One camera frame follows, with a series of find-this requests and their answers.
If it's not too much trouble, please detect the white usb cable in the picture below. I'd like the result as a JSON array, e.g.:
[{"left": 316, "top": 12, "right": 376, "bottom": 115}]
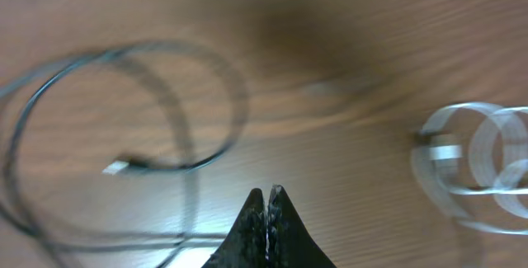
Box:
[{"left": 410, "top": 101, "right": 528, "bottom": 236}]

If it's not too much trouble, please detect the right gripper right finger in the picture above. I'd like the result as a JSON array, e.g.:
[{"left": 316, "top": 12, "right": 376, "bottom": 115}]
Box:
[{"left": 267, "top": 185, "right": 336, "bottom": 268}]

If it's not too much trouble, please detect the black usb cable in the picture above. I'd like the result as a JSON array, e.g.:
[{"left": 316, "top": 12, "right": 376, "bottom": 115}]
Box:
[{"left": 0, "top": 40, "right": 251, "bottom": 268}]

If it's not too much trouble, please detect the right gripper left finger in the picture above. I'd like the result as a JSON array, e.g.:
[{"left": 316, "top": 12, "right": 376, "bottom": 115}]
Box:
[{"left": 202, "top": 188, "right": 267, "bottom": 268}]

